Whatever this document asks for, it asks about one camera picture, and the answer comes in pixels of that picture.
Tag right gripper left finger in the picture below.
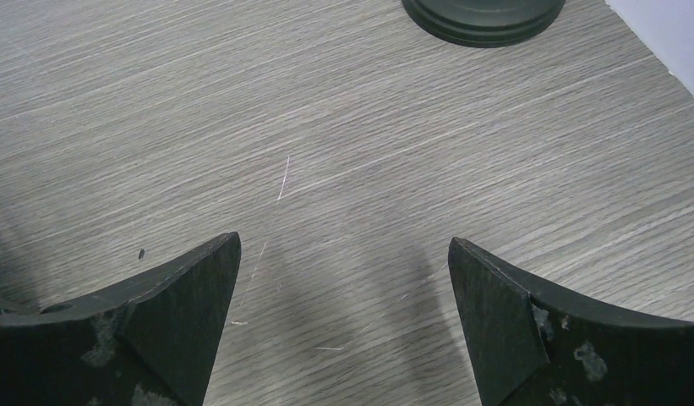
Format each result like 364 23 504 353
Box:
0 232 242 405

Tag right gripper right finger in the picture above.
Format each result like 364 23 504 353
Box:
448 238 694 405

